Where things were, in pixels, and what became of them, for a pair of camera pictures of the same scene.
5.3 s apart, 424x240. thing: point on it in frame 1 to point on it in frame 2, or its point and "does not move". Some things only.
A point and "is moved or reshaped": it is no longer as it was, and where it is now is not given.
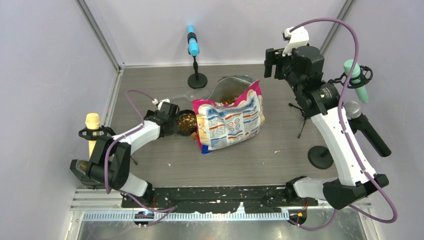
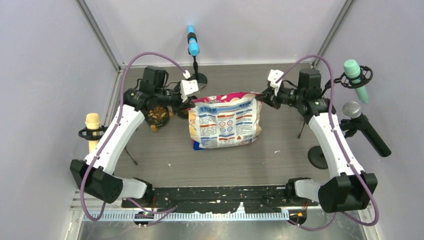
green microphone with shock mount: [360, 75] does not move
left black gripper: [171, 131] to [188, 103]
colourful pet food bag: [233, 113] is moved or reshaped
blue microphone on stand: [196, 80] does not move
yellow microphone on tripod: [93, 132] does not move
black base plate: [219, 199] does not move
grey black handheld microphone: [358, 121] does not move
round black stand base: [320, 157] does not move
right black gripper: [272, 57] to [269, 96]
